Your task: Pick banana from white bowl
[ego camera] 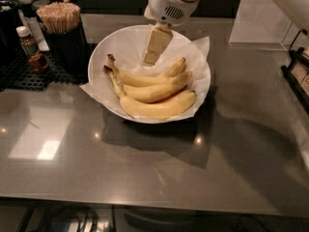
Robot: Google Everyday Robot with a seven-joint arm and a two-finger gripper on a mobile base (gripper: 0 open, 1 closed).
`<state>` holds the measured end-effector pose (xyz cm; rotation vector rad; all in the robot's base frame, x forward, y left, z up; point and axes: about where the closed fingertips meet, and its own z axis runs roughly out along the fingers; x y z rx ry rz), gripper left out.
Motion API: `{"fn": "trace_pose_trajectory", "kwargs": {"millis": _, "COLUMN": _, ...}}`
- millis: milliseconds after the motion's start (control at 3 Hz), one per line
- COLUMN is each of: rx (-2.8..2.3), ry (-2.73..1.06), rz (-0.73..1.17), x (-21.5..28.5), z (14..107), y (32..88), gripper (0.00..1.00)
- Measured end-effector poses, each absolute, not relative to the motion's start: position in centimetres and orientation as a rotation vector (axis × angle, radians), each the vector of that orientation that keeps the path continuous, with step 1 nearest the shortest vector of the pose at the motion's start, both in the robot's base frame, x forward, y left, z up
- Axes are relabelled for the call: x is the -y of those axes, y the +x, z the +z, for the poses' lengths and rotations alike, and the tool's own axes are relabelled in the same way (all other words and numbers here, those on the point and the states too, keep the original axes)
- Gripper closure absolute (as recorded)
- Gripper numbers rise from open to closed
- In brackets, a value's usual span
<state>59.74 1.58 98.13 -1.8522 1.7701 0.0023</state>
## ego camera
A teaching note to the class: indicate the black container far left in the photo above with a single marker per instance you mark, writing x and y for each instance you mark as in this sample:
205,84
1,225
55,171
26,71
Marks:
9,21

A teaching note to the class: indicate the large yellow banana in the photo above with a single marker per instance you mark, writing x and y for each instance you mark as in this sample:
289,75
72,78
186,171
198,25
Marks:
160,110

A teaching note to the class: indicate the small white-capped sauce bottle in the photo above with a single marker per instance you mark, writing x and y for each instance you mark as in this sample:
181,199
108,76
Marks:
27,41

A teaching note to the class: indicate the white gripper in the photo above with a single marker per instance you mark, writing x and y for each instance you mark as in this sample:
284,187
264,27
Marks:
168,6

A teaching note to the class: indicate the black chopstick holder cup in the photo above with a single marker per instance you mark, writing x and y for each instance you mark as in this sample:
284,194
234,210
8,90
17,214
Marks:
72,49

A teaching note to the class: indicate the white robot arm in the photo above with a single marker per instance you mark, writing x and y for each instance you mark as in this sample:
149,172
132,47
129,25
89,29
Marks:
257,22

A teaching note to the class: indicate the white paper liner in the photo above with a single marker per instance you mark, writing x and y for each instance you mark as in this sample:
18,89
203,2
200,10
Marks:
199,58

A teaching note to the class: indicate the clear acrylic stand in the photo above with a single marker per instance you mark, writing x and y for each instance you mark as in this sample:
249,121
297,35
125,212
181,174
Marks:
270,24

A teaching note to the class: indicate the small red sauce jar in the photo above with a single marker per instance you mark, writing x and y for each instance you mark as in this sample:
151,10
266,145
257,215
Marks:
38,63

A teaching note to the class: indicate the dark jar grey lid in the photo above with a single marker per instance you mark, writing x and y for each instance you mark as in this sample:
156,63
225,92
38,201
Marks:
26,7

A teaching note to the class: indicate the bundle of wooden chopsticks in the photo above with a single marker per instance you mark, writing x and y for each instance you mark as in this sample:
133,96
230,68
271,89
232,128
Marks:
59,17

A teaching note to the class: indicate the black grid mat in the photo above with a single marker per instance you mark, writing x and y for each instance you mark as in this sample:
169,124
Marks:
18,75

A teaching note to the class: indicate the white bowl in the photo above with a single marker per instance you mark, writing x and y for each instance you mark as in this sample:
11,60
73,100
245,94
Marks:
128,42

